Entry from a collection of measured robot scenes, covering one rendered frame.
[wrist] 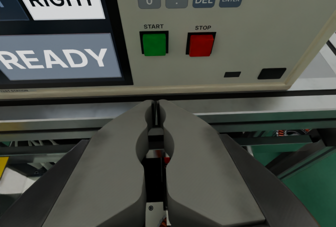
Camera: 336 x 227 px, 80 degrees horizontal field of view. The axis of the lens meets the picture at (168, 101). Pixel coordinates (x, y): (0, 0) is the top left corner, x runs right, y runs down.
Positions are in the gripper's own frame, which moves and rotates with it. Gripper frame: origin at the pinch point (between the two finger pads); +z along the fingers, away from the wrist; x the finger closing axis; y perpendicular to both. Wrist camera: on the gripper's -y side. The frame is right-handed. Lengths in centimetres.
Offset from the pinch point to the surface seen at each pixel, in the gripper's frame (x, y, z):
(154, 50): -0.1, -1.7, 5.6
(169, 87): 1.3, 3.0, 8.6
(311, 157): 21.6, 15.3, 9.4
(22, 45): -10.5, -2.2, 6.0
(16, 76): -13.0, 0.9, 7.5
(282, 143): 16.2, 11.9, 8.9
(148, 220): -3.1, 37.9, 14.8
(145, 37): -0.7, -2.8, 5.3
